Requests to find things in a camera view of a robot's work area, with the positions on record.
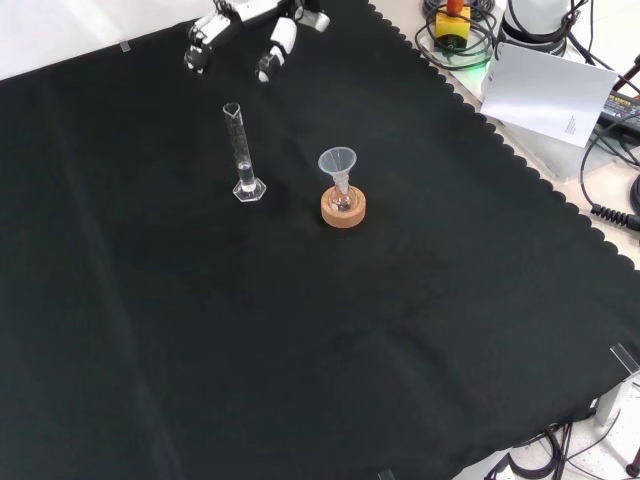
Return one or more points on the clear round-bottom flask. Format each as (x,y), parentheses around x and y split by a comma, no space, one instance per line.
(344,202)

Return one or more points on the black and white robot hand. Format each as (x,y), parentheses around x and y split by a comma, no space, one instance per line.
(282,35)

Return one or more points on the clear cloth clip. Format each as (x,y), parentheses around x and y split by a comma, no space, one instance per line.
(386,475)
(625,357)
(125,47)

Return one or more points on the clear plastic funnel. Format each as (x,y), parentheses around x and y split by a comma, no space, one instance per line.
(337,162)

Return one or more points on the black power adapter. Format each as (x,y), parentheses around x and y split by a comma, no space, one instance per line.
(622,107)

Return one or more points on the clear glass graduated cylinder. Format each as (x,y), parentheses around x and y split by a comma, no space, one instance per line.
(245,175)

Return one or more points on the yellow stop button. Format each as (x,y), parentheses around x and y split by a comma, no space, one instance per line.
(452,27)

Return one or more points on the black bench cloth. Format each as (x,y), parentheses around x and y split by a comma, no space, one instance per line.
(200,300)

